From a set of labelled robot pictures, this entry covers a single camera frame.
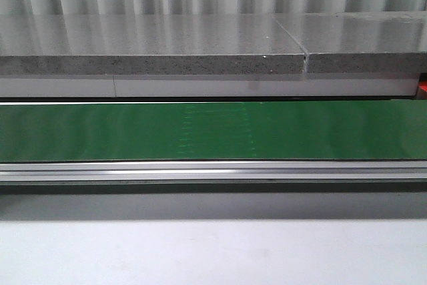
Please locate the white cabinet panel under counter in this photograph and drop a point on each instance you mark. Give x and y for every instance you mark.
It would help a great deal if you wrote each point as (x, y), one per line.
(321, 85)

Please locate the green conveyor belt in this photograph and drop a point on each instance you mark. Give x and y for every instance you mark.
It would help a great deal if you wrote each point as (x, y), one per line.
(270, 130)

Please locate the grey speckled stone counter slab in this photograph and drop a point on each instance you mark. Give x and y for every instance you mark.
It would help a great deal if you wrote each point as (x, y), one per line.
(147, 45)

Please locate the red plastic bin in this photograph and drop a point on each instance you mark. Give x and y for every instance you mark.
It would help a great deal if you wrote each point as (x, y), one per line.
(422, 90)

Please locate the aluminium conveyor side rail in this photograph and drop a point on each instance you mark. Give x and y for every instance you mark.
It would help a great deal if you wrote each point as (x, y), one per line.
(213, 176)

